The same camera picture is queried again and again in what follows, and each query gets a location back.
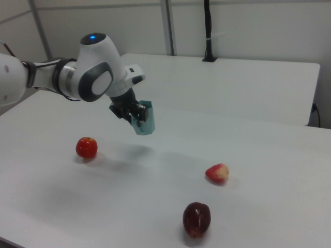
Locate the red yellow peach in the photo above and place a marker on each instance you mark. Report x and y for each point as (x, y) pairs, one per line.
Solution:
(217, 173)

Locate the teal faceted mug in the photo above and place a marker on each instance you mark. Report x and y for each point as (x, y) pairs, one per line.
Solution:
(148, 127)

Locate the dark red apple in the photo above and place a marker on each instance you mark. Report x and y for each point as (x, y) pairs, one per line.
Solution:
(197, 219)

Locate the grey partition post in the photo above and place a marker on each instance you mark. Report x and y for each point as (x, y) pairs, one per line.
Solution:
(169, 25)
(41, 28)

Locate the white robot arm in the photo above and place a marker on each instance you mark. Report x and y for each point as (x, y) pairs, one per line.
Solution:
(95, 64)

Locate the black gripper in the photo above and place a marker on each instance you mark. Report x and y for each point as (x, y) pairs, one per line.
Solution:
(123, 103)

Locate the black clamp pole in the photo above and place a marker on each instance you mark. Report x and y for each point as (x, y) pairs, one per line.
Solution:
(208, 31)

